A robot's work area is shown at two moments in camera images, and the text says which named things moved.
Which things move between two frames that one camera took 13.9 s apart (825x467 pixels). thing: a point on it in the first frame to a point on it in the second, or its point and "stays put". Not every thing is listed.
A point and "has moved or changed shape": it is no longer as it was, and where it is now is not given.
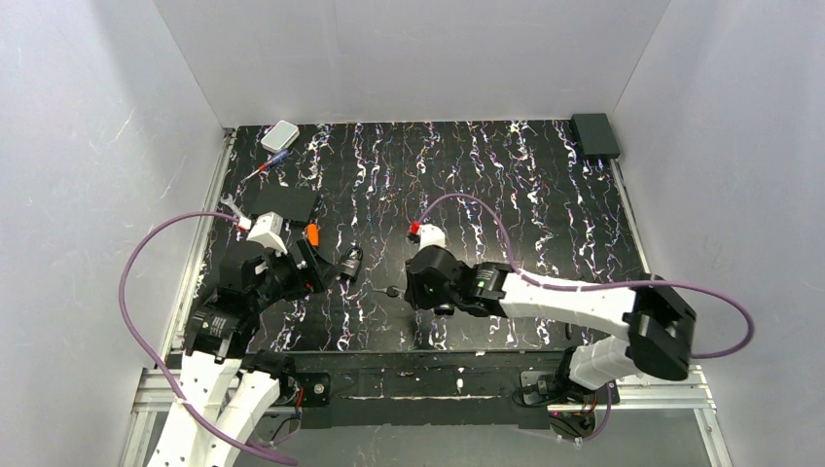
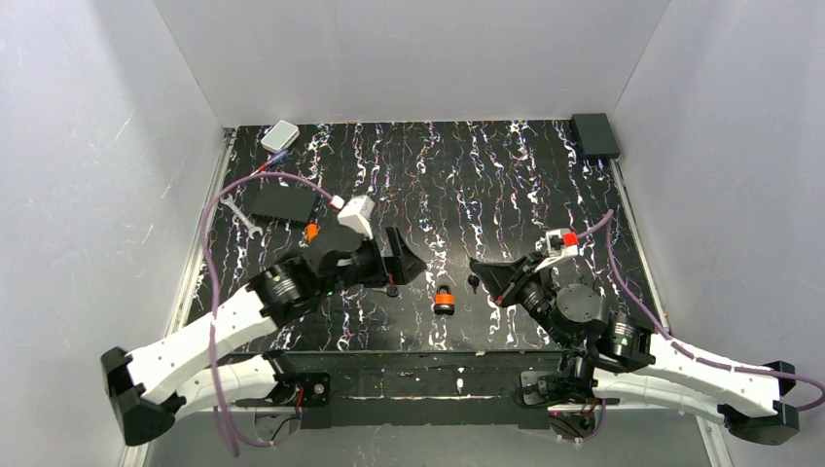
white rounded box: x=280 y=136 stays put
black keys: x=391 y=291 has moved or changed shape
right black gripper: x=412 y=288 to x=516 y=286
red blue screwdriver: x=278 y=158 stays put
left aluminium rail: x=155 y=395 stays put
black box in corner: x=595 y=135 stays put
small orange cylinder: x=312 y=233 stays put
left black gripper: x=310 y=264 to x=388 y=256
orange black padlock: x=445 y=309 stays put
